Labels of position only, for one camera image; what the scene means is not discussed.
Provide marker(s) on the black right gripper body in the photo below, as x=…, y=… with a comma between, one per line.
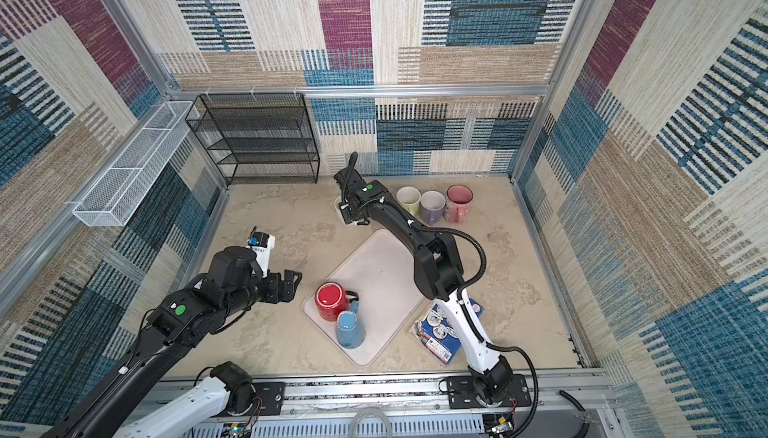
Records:
x=349, y=214

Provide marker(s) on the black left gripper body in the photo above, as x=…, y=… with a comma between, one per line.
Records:
x=272, y=288

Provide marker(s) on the red mug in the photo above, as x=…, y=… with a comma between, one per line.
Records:
x=331, y=299

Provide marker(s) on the light green mug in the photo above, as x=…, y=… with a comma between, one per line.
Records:
x=409, y=198

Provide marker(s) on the lavender purple mug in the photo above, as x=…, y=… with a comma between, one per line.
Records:
x=432, y=205

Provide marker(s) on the light blue mug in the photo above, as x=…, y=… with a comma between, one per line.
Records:
x=350, y=329

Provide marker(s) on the pink cartoon mug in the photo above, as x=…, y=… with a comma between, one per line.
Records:
x=458, y=202

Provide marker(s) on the white mug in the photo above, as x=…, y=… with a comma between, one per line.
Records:
x=337, y=207

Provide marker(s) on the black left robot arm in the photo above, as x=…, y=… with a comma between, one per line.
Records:
x=233, y=283

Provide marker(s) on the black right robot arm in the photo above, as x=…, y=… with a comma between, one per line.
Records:
x=446, y=261

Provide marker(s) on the white plastic tray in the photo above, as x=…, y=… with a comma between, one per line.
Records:
x=381, y=271

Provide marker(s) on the blue snack package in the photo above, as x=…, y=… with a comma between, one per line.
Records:
x=445, y=331

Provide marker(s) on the black wire mesh shelf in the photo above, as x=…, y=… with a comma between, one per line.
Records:
x=257, y=138

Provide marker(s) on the white wire mesh basket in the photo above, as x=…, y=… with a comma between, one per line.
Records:
x=113, y=199

